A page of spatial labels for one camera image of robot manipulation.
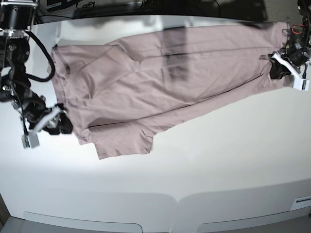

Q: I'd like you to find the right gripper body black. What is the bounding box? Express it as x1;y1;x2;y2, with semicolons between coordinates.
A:
20;94;58;131

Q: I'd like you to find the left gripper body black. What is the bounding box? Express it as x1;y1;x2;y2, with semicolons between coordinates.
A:
281;42;311;67

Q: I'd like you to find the mauve pink T-shirt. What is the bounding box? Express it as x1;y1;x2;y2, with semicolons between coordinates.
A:
51;22;290;159

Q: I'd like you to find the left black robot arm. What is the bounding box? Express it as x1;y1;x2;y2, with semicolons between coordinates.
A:
269;0;311;81

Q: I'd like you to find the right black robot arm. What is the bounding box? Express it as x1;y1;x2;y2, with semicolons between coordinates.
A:
0;0;73;136

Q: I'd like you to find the black cable bundle background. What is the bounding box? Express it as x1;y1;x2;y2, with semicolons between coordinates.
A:
75;0;102;10

